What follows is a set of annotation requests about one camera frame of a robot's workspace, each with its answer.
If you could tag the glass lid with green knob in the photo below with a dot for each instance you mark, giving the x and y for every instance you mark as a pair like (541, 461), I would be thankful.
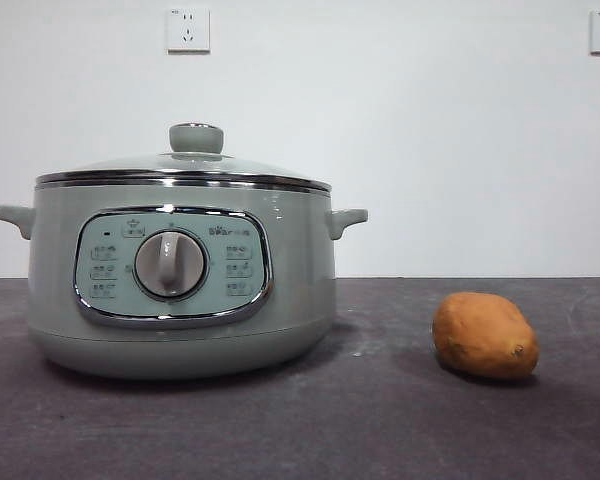
(195, 140)

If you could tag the brown potato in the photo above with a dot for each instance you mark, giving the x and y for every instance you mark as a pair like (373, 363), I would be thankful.
(485, 340)

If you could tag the pale green electric cooking pot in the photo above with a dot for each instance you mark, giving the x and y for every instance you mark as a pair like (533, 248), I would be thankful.
(180, 350)

